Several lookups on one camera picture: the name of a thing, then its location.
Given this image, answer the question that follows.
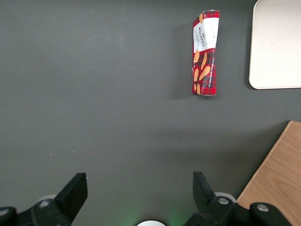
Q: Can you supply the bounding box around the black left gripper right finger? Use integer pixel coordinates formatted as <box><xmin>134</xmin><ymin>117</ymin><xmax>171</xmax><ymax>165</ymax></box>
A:
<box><xmin>182</xmin><ymin>171</ymin><xmax>293</xmax><ymax>226</ymax></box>

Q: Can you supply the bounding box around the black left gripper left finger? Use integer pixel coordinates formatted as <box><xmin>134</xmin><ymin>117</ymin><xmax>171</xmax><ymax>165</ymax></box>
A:
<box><xmin>0</xmin><ymin>173</ymin><xmax>88</xmax><ymax>226</ymax></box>

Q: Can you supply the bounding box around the red tartan cookie box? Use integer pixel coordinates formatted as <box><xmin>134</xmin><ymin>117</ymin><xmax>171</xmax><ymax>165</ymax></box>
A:
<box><xmin>191</xmin><ymin>9</ymin><xmax>221</xmax><ymax>97</ymax></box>

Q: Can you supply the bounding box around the cream rectangular tray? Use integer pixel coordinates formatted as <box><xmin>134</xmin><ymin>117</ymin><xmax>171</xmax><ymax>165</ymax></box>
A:
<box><xmin>248</xmin><ymin>0</ymin><xmax>301</xmax><ymax>90</ymax></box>

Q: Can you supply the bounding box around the wooden two-drawer cabinet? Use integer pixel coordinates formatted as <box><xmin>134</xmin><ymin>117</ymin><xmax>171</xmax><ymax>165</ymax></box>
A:
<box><xmin>236</xmin><ymin>120</ymin><xmax>301</xmax><ymax>226</ymax></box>

